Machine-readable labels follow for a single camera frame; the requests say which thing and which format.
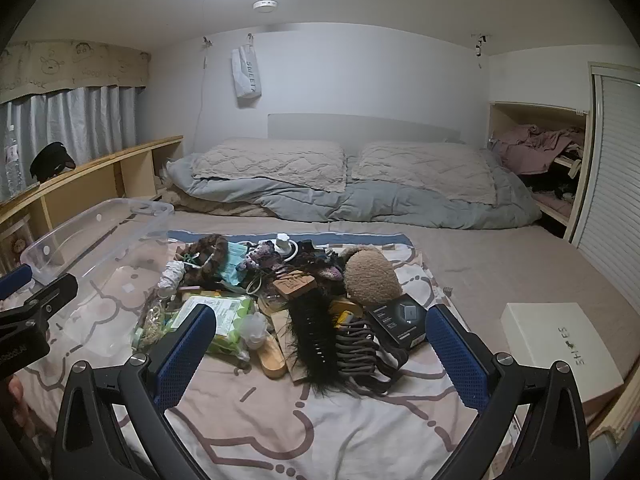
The cartoon printed blanket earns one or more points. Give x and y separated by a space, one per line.
280 425

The purple knitted pouch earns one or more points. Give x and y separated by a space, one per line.
264 257

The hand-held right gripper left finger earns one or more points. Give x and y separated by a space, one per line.
185 355

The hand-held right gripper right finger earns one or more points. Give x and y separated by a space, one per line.
460 360

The brown hair claw clip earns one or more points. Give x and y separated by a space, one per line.
357 352

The brown fleece blanket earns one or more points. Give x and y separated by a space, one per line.
210 204

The brown fluffy plush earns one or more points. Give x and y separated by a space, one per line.
370 275

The clear plastic storage box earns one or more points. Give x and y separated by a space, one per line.
100 240

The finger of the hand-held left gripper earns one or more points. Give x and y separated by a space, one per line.
15 281
52 291

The white louvered door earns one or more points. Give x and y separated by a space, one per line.
610 160

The green wet wipes pack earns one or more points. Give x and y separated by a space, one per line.
230 316

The pile of clothes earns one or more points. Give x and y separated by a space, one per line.
535 147

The beige printed curtain valance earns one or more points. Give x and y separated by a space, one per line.
75 67

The white hanging bag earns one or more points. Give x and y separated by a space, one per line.
246 77

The white headboard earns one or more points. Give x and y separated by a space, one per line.
360 127

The white smoke detector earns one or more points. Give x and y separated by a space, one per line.
264 5

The blue-grey duvet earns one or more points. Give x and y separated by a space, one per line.
390 205

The black bristly hair claw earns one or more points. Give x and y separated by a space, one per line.
312 345

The leopard print scrunchie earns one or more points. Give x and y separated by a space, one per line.
202 260

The yellow small toy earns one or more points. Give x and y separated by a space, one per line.
345 312

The person's left hand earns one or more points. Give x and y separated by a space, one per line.
16 395

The clear water bottle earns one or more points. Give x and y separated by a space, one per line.
12 160

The grey curtain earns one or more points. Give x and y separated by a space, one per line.
75 120

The white shoe box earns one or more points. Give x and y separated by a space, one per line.
550 340

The brown engraved tag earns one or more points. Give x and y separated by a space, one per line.
295 285

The teal face mask pack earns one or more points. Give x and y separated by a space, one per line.
232 265

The black visor cap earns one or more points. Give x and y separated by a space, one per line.
50 160

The wooden shelf unit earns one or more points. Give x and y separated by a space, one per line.
100 177

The black small camera gadget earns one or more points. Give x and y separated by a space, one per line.
395 320

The beige quilted pillow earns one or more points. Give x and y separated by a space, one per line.
425 170
270 162

